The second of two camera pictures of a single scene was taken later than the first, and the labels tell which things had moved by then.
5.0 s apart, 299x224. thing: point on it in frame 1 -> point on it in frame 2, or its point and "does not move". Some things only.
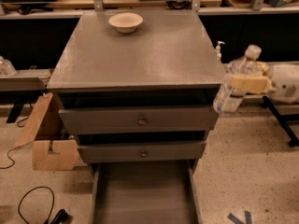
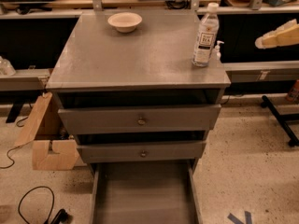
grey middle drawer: (141, 152) does not move
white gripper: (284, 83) -> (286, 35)
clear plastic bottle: (249, 63) -> (206, 37)
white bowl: (126, 21) does not move
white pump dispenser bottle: (218, 49) does not move
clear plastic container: (7, 68) does not move
